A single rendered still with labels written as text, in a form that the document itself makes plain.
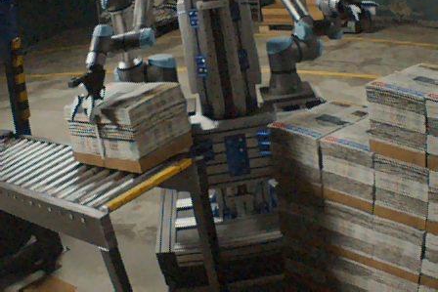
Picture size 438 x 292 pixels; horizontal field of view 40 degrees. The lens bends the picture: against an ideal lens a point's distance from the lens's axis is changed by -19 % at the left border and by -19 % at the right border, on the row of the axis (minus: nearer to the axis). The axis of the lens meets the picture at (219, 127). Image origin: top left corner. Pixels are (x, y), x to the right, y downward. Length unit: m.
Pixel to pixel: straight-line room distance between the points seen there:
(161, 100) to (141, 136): 0.16
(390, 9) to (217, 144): 6.53
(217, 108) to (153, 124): 0.73
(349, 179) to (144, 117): 0.71
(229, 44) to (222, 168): 0.52
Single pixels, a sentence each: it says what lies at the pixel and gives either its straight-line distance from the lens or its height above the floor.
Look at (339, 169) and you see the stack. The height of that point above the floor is 0.73.
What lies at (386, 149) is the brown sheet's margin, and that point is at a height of 0.86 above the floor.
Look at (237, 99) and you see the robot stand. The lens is 3.09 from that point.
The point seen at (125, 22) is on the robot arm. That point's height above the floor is 1.24.
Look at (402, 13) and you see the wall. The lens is 9.23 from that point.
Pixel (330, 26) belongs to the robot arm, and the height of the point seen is 1.12.
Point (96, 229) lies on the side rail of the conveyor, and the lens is 2.13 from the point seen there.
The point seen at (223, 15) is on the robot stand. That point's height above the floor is 1.18.
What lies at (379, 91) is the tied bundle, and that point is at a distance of 2.06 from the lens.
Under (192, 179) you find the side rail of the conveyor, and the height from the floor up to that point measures 0.73.
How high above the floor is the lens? 1.61
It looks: 17 degrees down
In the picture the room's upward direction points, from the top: 9 degrees counter-clockwise
